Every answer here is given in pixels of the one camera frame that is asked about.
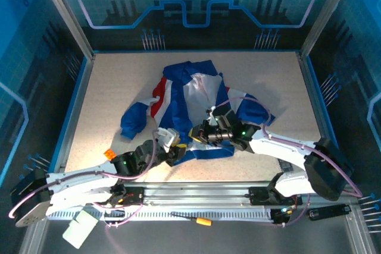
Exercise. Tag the blue white red jacket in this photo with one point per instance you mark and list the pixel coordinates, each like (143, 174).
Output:
(175, 102)

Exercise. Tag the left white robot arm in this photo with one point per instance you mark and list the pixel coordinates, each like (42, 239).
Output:
(77, 176)

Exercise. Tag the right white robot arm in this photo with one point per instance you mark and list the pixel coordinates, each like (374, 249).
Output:
(285, 147)

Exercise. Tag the small orange tag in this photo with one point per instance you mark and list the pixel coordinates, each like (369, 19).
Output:
(109, 154)

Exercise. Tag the pale green paper block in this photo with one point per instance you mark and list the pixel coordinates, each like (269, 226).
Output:
(80, 228)

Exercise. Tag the flat black device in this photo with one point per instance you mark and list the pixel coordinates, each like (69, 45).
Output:
(330, 212)

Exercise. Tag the aluminium mounting rail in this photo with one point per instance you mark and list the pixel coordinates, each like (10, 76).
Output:
(193, 194)

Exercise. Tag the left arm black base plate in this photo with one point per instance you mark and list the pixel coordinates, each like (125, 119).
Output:
(134, 196)

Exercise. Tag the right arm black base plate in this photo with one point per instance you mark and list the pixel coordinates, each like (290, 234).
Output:
(257, 196)

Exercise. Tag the aluminium frame post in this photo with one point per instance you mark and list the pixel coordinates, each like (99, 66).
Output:
(64, 13)
(327, 10)

